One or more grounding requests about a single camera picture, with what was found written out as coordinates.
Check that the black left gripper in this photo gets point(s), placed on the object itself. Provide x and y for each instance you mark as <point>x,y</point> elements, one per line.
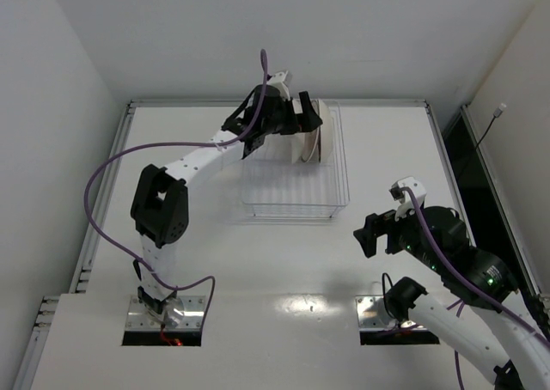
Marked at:
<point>296,118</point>

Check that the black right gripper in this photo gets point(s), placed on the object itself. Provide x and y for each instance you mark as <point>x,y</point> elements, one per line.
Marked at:
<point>384,233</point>

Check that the large flower pattern plate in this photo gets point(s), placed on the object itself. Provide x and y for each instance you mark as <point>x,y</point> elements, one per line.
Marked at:
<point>326,131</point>

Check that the sunburst pattern plate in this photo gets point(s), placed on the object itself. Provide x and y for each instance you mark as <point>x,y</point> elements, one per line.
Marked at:
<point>310,145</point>

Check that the small flower pattern plate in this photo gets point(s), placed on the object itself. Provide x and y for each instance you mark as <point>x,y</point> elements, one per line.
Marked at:
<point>293,125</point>

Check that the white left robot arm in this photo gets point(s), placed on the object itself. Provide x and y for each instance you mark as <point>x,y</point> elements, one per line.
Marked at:
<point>160,208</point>

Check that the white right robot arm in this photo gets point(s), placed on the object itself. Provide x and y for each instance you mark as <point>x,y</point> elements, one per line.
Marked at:
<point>516,356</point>

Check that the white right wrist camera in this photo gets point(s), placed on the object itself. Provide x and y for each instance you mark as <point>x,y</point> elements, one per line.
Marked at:
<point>409,193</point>

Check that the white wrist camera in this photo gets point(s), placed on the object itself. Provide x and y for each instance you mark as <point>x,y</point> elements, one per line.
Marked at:
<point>279,83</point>
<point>409,193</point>

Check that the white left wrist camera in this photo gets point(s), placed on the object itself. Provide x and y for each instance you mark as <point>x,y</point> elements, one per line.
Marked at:
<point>279,83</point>

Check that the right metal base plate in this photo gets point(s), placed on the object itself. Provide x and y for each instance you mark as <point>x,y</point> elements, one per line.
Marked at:
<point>373,317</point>

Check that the metal base plate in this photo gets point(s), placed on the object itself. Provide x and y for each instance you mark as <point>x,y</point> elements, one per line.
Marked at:
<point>185,314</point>
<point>373,317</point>

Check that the white wire dish rack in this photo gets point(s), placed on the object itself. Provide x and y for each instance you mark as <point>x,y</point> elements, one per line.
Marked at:
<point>273,187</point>

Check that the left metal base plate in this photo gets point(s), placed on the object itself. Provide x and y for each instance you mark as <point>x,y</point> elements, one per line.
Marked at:
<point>185,314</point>

